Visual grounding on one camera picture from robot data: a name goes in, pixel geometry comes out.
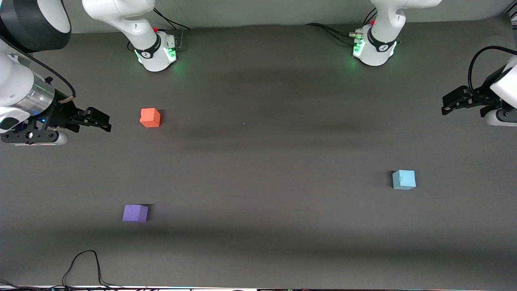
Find light blue foam block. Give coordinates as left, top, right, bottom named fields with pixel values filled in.
left=392, top=170, right=416, bottom=190

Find orange foam block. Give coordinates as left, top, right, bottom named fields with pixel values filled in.
left=140, top=108, right=161, bottom=128

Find purple foam block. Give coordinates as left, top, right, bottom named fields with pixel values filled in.
left=122, top=205, right=149, bottom=223

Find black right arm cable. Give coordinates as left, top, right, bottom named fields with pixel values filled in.
left=0, top=37, right=76, bottom=99

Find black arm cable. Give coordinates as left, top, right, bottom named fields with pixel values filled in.
left=0, top=37, right=76, bottom=99
left=468, top=46, right=517, bottom=94

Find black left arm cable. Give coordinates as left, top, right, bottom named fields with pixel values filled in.
left=468, top=46, right=517, bottom=94

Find thin black looped cable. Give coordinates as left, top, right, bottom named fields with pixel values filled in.
left=62, top=250, right=124, bottom=290

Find black left arm base cables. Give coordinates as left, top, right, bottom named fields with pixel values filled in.
left=305, top=8, right=378, bottom=46

